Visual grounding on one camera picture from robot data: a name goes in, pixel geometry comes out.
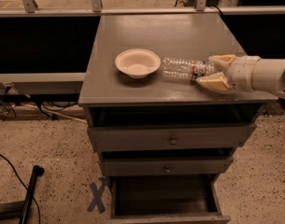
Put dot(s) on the grey top drawer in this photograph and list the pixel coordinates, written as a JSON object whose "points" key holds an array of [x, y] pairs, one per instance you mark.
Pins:
{"points": [[145, 138]]}

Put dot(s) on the grey middle drawer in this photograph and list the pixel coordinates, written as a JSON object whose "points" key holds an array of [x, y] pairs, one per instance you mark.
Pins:
{"points": [[163, 166]]}

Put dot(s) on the clear plastic water bottle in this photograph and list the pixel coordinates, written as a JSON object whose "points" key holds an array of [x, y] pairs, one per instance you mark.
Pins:
{"points": [[180, 69]]}

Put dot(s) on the metal rail frame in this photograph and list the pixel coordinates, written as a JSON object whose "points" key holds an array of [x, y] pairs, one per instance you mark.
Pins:
{"points": [[47, 50]]}

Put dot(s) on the blue tape cross mark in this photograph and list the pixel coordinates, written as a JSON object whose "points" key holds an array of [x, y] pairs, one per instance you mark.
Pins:
{"points": [[97, 196]]}

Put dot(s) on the white paper bowl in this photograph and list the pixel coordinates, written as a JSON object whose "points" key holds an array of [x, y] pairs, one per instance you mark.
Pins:
{"points": [[138, 63]]}

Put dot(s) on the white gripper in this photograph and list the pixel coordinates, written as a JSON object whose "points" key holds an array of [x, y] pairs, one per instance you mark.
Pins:
{"points": [[242, 73]]}

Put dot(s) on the grey drawer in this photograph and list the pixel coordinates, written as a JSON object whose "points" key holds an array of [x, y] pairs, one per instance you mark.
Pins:
{"points": [[174, 199], [163, 166], [145, 138]]}

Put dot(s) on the black metal stand leg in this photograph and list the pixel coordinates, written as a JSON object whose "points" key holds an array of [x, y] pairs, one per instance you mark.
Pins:
{"points": [[36, 173]]}

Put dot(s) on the grey bottom drawer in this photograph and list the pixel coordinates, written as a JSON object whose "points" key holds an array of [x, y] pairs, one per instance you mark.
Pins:
{"points": [[174, 199]]}

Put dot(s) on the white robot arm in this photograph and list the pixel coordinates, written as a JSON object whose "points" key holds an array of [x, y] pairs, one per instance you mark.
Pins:
{"points": [[268, 75]]}

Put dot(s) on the grey wooden drawer cabinet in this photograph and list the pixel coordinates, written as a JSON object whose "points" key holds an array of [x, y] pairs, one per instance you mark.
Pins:
{"points": [[110, 98]]}

